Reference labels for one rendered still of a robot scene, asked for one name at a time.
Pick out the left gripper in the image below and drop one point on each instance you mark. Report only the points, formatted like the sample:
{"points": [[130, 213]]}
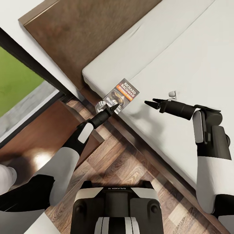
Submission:
{"points": [[106, 114]]}

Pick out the nightstand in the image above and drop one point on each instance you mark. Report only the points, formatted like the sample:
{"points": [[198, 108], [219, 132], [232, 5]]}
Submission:
{"points": [[37, 143]]}

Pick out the bed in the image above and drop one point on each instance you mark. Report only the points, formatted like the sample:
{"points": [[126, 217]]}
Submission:
{"points": [[159, 46]]}

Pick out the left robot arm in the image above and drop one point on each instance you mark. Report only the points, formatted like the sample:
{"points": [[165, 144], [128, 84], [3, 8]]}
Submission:
{"points": [[22, 206]]}

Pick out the hardback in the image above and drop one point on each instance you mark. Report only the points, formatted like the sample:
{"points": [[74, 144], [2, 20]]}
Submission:
{"points": [[121, 94]]}

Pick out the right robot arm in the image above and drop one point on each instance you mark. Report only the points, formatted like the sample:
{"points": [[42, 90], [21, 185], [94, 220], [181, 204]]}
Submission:
{"points": [[215, 171]]}

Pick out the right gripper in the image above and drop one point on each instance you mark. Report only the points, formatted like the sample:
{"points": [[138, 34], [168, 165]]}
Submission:
{"points": [[171, 107]]}

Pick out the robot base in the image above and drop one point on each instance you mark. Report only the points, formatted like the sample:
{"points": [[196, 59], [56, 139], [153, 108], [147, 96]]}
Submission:
{"points": [[141, 203]]}

